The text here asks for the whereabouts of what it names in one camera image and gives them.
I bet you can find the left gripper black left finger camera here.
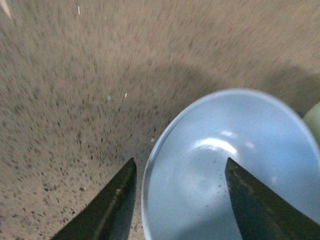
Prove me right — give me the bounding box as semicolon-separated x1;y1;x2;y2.
52;157;137;240

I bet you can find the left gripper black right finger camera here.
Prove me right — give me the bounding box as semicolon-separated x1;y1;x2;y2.
225;157;320;240

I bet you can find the green bowl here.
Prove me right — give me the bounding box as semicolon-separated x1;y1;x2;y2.
303;102;320;145

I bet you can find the blue bowl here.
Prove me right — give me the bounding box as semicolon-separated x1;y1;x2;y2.
141;88;320;240

